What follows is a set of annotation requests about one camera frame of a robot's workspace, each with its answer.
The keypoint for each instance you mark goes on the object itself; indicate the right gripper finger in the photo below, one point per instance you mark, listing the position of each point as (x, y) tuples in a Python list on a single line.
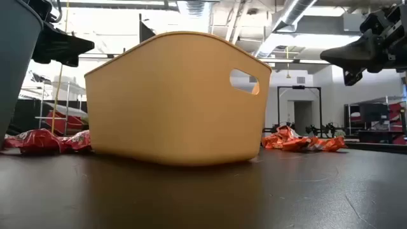
[(356, 54), (351, 78)]

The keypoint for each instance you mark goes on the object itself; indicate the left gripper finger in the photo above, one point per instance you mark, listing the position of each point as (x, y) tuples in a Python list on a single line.
[(57, 61), (63, 46)]

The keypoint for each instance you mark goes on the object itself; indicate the grey blue plastic bin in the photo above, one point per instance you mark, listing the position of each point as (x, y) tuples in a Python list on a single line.
[(16, 63)]

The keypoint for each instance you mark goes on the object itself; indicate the red candy packet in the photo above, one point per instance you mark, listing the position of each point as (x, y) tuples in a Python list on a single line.
[(12, 141), (41, 141), (78, 140)]

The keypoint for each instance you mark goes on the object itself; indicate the yellow plastic bin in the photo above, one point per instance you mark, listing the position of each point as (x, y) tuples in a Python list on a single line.
[(165, 101)]

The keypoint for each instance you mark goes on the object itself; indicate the storage shelf with red bins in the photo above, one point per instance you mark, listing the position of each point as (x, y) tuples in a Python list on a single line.
[(395, 111)]

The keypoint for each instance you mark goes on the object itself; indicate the metal rack with red bins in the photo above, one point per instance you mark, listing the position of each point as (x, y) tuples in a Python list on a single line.
[(66, 122)]

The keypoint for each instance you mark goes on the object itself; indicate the tall black partition panel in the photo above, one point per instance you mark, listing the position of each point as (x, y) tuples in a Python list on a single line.
[(146, 31)]

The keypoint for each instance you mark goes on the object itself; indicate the black metal gantry frame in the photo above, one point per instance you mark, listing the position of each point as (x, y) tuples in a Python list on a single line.
[(299, 86)]

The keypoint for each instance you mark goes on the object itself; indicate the silver ventilation duct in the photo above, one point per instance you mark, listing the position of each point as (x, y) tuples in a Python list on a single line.
[(297, 11)]

